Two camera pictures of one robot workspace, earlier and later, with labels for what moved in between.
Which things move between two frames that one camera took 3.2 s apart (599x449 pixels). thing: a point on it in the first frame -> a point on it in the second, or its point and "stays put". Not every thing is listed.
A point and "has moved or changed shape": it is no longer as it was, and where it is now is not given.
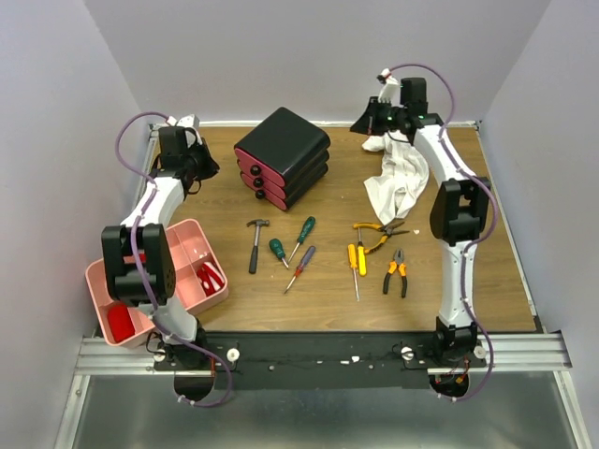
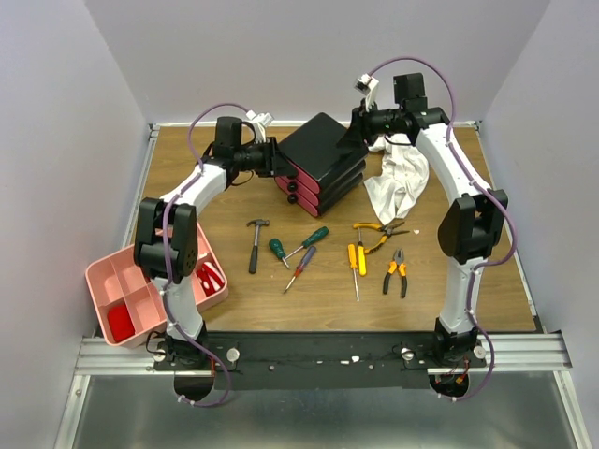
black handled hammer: x=253 y=261 stays put
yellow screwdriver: x=353 y=265 stays put
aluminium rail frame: x=534 y=353 stays put
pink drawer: x=271 y=188 -> x=302 y=191
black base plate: x=321 y=360 stays put
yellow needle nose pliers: x=388 y=230 stays put
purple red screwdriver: x=300 y=267 stays put
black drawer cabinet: x=283 y=157 -> x=314 y=145
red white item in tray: x=210 y=278 stays put
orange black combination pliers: x=400 y=265 stays put
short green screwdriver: x=278 y=250 stays put
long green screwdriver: x=308 y=227 -> x=323 y=232
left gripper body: x=195 y=158 -> x=266 y=166
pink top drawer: x=258 y=167 has moved or changed shape
